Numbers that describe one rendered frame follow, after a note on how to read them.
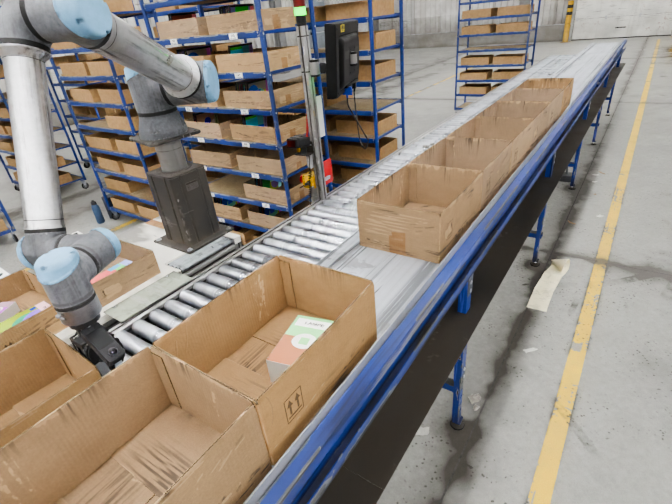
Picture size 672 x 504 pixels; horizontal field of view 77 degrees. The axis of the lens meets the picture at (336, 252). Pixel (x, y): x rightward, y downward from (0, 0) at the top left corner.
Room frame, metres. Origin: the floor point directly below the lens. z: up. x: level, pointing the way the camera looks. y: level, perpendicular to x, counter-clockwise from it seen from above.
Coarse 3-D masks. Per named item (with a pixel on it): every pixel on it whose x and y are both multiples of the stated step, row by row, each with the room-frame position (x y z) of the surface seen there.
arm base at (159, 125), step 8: (160, 112) 1.71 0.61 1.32; (168, 112) 1.73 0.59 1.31; (176, 112) 1.77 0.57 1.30; (144, 120) 1.71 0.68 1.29; (152, 120) 1.70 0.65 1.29; (160, 120) 1.70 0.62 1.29; (168, 120) 1.72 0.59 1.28; (176, 120) 1.74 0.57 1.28; (144, 128) 1.70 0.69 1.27; (152, 128) 1.70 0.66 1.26; (160, 128) 1.69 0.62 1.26; (168, 128) 1.70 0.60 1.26; (176, 128) 1.72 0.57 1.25; (184, 128) 1.76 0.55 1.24; (144, 136) 1.70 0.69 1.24; (152, 136) 1.68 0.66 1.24; (160, 136) 1.68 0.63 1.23; (168, 136) 1.69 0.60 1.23
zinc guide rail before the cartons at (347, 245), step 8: (584, 48) 5.79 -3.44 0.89; (576, 56) 5.16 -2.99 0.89; (568, 64) 4.64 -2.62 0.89; (560, 72) 4.25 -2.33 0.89; (344, 240) 1.31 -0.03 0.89; (352, 240) 1.30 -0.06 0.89; (336, 248) 1.25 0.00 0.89; (344, 248) 1.25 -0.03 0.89; (352, 248) 1.26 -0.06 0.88; (328, 256) 1.21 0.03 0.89; (336, 256) 1.20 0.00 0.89; (320, 264) 1.16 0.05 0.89; (328, 264) 1.16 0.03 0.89
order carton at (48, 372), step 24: (48, 336) 0.92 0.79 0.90; (0, 360) 0.85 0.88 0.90; (24, 360) 0.88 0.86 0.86; (48, 360) 0.91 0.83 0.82; (72, 360) 0.86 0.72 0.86; (0, 384) 0.83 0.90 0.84; (24, 384) 0.86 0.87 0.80; (48, 384) 0.89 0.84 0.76; (72, 384) 0.71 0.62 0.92; (0, 408) 0.81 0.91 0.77; (24, 408) 0.81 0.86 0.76; (48, 408) 0.66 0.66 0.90; (0, 432) 0.60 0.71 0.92
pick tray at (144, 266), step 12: (120, 240) 1.60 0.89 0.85; (120, 252) 1.62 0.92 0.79; (132, 252) 1.56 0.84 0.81; (144, 252) 1.51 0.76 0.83; (132, 264) 1.39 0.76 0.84; (144, 264) 1.43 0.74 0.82; (156, 264) 1.46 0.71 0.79; (108, 276) 1.31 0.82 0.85; (120, 276) 1.34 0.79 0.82; (132, 276) 1.38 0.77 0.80; (144, 276) 1.41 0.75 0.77; (96, 288) 1.27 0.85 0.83; (108, 288) 1.30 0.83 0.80; (120, 288) 1.33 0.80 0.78; (132, 288) 1.36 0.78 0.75; (108, 300) 1.29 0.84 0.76
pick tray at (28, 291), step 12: (12, 276) 1.40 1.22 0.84; (24, 276) 1.43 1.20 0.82; (36, 276) 1.37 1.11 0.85; (0, 288) 1.36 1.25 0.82; (12, 288) 1.39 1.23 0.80; (24, 288) 1.42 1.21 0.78; (36, 288) 1.40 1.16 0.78; (0, 300) 1.35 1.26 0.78; (12, 300) 1.36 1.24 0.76; (24, 300) 1.36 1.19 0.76; (36, 300) 1.35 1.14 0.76; (48, 300) 1.34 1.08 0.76; (48, 312) 1.14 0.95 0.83; (24, 324) 1.08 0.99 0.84; (36, 324) 1.10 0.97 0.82; (48, 324) 1.13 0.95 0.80; (60, 324) 1.15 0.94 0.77; (0, 336) 1.03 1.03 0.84; (12, 336) 1.05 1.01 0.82; (24, 336) 1.07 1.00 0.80; (0, 348) 1.02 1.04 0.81
